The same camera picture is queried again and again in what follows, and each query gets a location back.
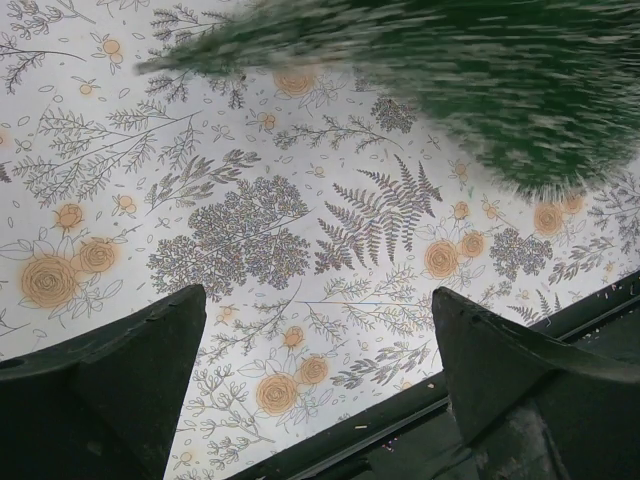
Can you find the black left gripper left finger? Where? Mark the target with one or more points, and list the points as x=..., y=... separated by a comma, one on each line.
x=105, y=404

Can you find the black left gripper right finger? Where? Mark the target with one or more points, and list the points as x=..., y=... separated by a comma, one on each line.
x=532, y=407

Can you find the small green christmas tree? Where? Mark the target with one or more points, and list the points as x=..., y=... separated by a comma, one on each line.
x=543, y=94

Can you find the floral patterned table mat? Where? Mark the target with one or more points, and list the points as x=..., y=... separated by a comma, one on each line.
x=318, y=214

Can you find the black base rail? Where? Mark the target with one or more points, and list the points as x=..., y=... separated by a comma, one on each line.
x=412, y=435

